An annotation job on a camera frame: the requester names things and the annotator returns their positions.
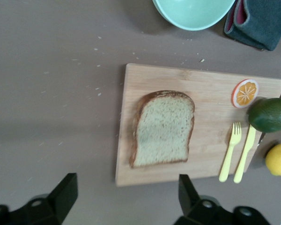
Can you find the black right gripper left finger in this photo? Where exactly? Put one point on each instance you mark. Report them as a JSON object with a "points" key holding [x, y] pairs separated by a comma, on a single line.
{"points": [[49, 208]]}

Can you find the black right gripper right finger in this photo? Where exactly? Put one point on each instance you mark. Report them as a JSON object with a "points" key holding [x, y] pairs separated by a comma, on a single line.
{"points": [[201, 211]]}

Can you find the brown crust bread slice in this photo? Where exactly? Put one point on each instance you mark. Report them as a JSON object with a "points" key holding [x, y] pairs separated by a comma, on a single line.
{"points": [[164, 131]]}

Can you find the yellow plastic fork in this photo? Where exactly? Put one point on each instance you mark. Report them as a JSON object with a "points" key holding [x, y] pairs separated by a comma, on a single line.
{"points": [[230, 152]]}

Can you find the yellow plastic knife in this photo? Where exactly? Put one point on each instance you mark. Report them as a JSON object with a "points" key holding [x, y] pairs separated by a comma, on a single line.
{"points": [[246, 152]]}

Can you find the yellow lemon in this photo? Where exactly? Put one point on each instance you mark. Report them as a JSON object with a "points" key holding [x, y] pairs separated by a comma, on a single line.
{"points": [[279, 160]]}

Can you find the wooden cutting board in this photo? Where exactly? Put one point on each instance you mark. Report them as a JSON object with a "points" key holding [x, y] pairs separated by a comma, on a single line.
{"points": [[208, 93]]}

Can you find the green avocado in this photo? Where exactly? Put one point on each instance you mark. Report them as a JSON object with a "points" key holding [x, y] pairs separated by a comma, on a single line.
{"points": [[270, 114]]}

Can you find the orange slice toy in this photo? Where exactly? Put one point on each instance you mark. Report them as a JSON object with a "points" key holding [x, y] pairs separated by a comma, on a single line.
{"points": [[245, 93]]}

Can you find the pale green bowl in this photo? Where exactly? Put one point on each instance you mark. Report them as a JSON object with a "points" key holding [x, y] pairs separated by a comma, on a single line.
{"points": [[192, 14]]}

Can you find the folded grey cloth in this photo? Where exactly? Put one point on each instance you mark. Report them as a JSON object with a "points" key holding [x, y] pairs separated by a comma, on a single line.
{"points": [[264, 23]]}

